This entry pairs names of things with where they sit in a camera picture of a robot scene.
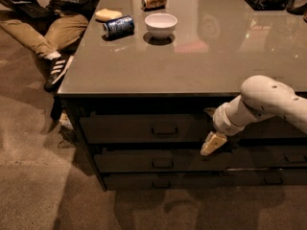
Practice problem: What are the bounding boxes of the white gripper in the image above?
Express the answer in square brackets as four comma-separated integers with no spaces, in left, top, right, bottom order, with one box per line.
[201,103,244,156]

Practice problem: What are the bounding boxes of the dark top drawer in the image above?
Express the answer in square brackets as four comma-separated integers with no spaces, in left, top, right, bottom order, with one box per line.
[80,113,213,144]

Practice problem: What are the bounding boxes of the dark drawer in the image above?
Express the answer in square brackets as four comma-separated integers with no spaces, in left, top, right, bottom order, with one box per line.
[80,113,213,144]
[93,149,231,173]
[103,172,224,191]

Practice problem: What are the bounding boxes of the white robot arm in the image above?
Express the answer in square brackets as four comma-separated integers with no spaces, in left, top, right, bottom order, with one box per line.
[201,75,307,156]

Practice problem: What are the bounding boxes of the dark middle drawer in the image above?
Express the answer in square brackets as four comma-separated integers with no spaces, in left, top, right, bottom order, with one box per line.
[93,149,231,173]

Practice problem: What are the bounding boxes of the dark bottom drawer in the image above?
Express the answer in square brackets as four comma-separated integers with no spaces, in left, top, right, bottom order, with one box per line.
[103,172,224,191]

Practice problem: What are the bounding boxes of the right side drawers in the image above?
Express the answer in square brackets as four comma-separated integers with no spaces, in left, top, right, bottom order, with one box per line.
[225,118,307,185]

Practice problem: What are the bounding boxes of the white ceramic bowl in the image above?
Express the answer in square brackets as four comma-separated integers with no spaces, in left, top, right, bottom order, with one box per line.
[145,13,177,39]

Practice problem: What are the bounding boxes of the blue soda can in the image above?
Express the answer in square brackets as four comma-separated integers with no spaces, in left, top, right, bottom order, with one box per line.
[103,15,134,38]

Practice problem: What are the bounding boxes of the tan soda can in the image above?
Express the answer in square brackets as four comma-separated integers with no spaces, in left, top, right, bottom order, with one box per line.
[141,0,167,10]

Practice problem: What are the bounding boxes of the dark round object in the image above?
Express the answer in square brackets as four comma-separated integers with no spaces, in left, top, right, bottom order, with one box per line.
[286,0,307,15]

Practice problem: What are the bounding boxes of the yellow sponge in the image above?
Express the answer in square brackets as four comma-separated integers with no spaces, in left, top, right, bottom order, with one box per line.
[95,9,122,22]

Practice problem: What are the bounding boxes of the black striped sneaker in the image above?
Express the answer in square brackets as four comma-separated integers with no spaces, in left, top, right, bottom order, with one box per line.
[44,55,73,92]

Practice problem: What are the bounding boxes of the seated person khaki trousers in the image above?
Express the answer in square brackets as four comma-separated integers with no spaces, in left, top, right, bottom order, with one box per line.
[0,0,99,60]

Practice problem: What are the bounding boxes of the black laptop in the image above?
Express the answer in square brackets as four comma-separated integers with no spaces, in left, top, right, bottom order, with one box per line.
[0,0,56,19]

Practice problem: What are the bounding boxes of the dark cabinet frame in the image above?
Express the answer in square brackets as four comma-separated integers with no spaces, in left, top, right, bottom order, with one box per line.
[55,92,307,192]

